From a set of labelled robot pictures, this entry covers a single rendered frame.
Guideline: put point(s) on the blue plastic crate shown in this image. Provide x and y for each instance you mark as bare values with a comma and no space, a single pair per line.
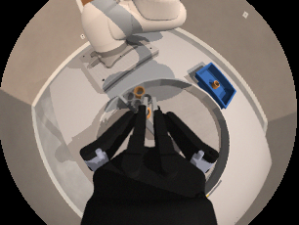
208,74

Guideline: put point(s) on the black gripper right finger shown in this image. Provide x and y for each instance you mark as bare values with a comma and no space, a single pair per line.
194,150

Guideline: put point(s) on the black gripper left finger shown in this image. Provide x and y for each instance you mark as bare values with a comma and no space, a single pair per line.
104,148

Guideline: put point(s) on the grey metal bushing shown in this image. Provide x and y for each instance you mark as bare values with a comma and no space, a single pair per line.
130,93
147,95
136,101

